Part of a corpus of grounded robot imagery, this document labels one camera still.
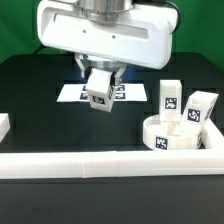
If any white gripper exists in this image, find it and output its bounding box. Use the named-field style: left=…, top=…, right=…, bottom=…
left=37, top=0, right=177, bottom=86

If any white U-shaped fence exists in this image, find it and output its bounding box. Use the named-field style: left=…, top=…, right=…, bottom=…
left=0, top=121, right=224, bottom=179

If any white marker sheet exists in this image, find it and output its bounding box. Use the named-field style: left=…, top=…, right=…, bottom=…
left=57, top=83, right=147, bottom=103

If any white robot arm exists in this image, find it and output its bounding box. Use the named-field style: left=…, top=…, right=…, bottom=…
left=37, top=0, right=178, bottom=84

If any white fence piece left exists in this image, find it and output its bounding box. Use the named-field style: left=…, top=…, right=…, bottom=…
left=0, top=113, right=10, bottom=143

